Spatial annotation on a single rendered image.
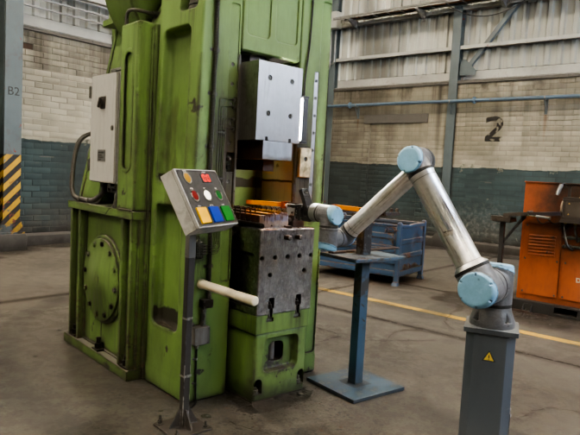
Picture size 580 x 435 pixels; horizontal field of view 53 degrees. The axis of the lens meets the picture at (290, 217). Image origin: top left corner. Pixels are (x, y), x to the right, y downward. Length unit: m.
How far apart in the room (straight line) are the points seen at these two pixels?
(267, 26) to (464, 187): 7.87
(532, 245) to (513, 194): 4.40
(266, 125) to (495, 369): 1.57
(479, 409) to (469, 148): 8.33
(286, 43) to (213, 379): 1.86
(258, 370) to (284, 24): 1.86
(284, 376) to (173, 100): 1.61
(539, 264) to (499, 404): 3.50
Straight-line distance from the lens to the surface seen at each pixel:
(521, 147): 10.42
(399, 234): 6.59
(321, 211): 2.77
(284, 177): 3.39
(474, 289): 2.42
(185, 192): 2.48
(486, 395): 2.69
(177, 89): 3.24
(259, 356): 3.10
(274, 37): 3.27
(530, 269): 6.11
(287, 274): 3.10
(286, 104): 3.10
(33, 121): 8.82
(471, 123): 10.77
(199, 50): 2.99
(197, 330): 3.00
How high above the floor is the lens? 1.21
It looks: 4 degrees down
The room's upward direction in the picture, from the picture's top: 3 degrees clockwise
